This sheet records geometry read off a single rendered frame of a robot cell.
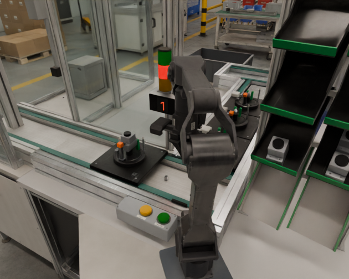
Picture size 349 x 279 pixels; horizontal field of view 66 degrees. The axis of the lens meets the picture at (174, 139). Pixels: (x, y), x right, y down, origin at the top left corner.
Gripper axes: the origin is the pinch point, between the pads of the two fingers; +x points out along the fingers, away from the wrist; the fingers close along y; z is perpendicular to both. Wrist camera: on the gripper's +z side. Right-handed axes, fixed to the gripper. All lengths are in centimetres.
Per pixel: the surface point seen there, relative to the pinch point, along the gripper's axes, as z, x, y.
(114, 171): 9.0, 28.3, 35.3
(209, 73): 204, 55, 70
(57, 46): 33, -10, 81
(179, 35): 126, 2, 67
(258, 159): 11.9, 5.0, -17.5
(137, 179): 9.6, 28.3, 24.4
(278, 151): 11.0, 0.2, -22.1
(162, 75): 29.1, -7.3, 23.7
